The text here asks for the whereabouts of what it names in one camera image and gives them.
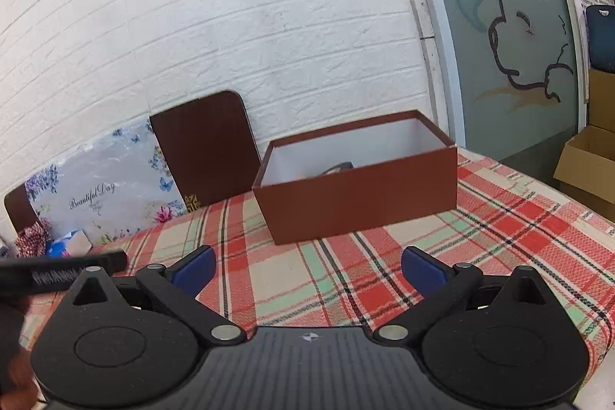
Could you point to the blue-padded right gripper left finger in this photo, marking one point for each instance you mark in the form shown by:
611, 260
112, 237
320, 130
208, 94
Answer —
194, 271

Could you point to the brown cardboard storage box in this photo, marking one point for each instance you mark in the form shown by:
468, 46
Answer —
404, 167

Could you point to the red green plaid blanket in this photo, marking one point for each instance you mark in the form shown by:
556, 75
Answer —
503, 219

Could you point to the person's left hand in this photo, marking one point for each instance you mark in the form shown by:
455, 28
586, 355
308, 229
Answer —
22, 392

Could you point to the brown cardboard carton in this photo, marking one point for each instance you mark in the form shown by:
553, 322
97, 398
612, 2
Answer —
586, 170

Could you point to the blue tissue pack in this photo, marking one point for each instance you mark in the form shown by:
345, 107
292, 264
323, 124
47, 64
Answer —
73, 244

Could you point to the red patterned cloth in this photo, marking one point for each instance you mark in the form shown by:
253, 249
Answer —
32, 241

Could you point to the frosted glass door with cartoon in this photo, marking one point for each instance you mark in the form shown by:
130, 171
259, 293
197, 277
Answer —
510, 79

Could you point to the black tape roll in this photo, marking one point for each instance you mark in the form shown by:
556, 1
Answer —
340, 167

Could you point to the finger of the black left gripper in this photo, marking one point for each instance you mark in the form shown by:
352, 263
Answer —
42, 275

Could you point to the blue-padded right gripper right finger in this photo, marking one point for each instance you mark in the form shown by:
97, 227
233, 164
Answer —
422, 271

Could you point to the blue chair back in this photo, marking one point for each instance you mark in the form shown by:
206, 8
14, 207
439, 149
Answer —
601, 37

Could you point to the floral white gift bag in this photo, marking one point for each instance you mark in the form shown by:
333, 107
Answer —
115, 186

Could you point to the upper cardboard carton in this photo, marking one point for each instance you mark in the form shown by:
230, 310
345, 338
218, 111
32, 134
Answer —
602, 100

